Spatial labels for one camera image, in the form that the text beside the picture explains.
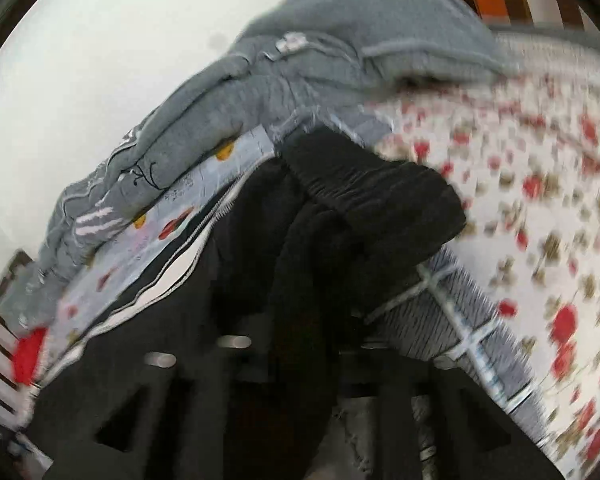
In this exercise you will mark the black pants white stripe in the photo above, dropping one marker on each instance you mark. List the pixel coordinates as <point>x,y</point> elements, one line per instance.
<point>309,244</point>

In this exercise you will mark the red pillow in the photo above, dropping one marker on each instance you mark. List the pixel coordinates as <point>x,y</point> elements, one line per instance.
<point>26,356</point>

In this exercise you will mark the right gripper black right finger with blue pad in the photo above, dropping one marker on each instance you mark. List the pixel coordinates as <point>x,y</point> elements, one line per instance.
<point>400,418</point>

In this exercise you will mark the dark wooden headboard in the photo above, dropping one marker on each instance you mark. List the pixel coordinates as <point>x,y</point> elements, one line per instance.
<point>13,397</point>

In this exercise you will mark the grey quilted comforter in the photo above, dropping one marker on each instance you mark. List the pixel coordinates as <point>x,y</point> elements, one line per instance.
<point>305,61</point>

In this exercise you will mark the light blue fruit-print blanket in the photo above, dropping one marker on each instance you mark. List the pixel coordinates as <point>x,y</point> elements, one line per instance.
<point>181,227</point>

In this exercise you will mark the red floral bed sheet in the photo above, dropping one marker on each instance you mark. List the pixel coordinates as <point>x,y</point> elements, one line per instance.
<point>515,298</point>

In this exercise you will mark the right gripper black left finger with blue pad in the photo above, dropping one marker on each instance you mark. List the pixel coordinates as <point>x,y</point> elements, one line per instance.
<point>146,407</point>

